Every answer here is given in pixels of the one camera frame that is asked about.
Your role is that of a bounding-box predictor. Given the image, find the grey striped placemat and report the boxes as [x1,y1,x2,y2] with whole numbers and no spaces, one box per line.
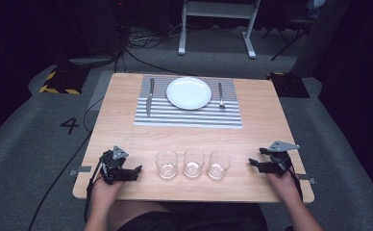
[133,75,244,130]

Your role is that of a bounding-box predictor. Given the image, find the white metal stand frame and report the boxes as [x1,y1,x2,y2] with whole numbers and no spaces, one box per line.
[177,0,261,60]

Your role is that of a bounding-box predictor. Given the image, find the person's right hand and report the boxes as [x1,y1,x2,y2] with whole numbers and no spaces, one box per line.
[265,170,300,204]

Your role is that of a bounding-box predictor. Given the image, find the yellow black striped base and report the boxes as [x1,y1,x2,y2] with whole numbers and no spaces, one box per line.
[38,65,89,95]

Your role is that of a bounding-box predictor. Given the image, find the silver fork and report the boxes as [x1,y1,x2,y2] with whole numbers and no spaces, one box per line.
[217,82,227,110]

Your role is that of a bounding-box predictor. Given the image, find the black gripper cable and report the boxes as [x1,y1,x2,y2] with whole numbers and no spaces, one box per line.
[286,160,304,202]
[83,160,108,224]

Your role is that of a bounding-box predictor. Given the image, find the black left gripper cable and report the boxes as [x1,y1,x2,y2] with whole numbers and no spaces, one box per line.
[83,160,108,224]

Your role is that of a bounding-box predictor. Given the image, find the black tripod stand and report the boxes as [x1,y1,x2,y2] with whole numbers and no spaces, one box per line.
[261,18,313,62]

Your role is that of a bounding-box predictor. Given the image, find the grey table edge bracket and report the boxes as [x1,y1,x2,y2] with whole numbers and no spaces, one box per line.
[69,166,92,177]
[295,173,317,185]

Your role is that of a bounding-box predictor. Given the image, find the bundle of black floor cables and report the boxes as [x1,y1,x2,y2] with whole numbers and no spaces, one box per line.
[113,0,188,76]

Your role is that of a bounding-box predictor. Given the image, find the white round plate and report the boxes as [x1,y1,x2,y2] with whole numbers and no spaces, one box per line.
[165,76,212,111]

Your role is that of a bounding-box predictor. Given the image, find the person's black shorts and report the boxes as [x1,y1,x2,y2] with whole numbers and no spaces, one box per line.
[116,202,269,231]

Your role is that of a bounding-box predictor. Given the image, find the person's left hand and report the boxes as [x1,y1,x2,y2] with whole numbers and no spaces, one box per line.
[89,175,125,207]

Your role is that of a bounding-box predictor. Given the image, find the clear drinking glass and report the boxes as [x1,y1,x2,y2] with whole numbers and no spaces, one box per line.
[182,149,207,179]
[206,150,232,181]
[155,150,179,180]

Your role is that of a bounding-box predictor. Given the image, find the black floor base plate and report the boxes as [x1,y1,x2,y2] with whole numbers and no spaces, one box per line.
[266,71,311,99]

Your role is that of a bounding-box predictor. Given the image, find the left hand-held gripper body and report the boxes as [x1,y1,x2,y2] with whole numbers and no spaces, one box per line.
[98,144,137,186]

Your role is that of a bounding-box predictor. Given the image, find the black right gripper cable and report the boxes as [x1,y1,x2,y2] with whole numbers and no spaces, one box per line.
[286,160,304,202]

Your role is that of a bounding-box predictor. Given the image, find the silver table knife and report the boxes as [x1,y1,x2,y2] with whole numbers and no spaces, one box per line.
[145,77,156,118]

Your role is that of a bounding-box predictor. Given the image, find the long black floor cable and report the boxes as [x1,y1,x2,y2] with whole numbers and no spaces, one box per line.
[26,95,106,231]

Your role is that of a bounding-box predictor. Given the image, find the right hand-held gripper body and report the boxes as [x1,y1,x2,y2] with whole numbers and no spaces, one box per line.
[260,140,301,178]

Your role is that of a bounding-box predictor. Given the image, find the person's bare leg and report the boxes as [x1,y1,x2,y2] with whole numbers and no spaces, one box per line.
[107,200,169,231]

